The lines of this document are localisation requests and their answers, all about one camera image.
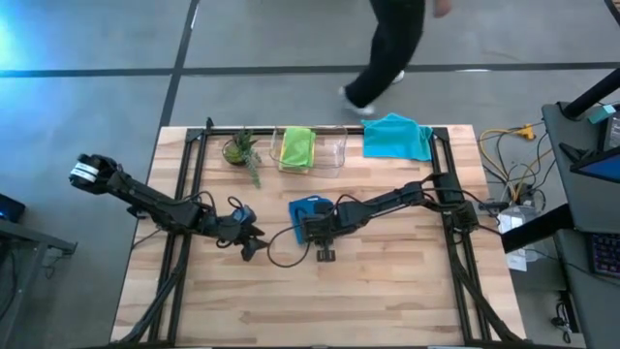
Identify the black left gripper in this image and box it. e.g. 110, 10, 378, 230
215, 212, 270, 263

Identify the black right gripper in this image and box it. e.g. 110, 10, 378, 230
302, 212, 343, 264

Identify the dark blue microfiber towel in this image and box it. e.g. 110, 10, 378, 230
289, 194, 336, 245

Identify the yellow microfiber towel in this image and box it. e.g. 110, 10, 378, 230
278, 140, 317, 175

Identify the green microfiber towel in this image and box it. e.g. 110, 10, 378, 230
279, 126, 318, 171

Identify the teal microfiber towel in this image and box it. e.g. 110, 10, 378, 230
361, 112, 435, 162

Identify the potted succulent plant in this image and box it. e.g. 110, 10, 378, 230
222, 128, 264, 189

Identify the clear plastic bin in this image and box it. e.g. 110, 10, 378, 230
269, 124, 350, 178

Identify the person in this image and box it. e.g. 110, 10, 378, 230
337, 0, 454, 117

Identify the black side cart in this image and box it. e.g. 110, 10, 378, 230
0, 192, 78, 301

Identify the grey side desk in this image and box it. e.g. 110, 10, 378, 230
542, 101, 620, 349

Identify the black keyboard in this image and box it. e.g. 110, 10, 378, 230
588, 232, 620, 278

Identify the laptop with blue screen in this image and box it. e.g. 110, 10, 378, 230
571, 147, 620, 185

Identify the black slanted pole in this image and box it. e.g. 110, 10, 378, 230
563, 67, 620, 121

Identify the small teal box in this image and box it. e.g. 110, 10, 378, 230
589, 104, 619, 125

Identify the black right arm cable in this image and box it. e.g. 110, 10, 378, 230
265, 193, 369, 270

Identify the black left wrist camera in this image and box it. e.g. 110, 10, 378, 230
231, 205, 258, 227

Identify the black aluminium table frame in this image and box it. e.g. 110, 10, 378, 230
109, 115, 534, 348

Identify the yellow extension cable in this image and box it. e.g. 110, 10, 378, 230
478, 123, 538, 169

